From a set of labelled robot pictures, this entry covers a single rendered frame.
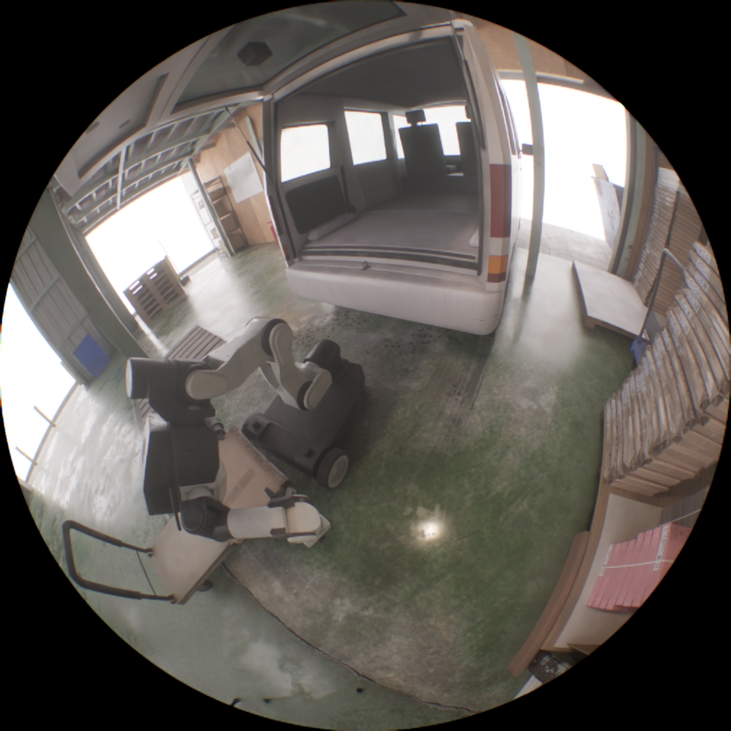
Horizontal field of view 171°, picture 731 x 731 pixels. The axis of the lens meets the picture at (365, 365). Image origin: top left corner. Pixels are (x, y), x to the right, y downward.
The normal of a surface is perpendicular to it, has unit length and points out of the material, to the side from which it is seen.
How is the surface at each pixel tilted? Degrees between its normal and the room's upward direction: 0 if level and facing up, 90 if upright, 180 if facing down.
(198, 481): 73
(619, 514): 0
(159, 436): 65
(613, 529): 0
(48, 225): 90
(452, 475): 0
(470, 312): 87
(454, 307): 86
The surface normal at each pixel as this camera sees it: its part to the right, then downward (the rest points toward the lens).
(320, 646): -0.21, -0.66
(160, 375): 0.88, -0.21
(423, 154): -0.52, 0.73
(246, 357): 0.88, 0.19
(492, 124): -0.29, 0.55
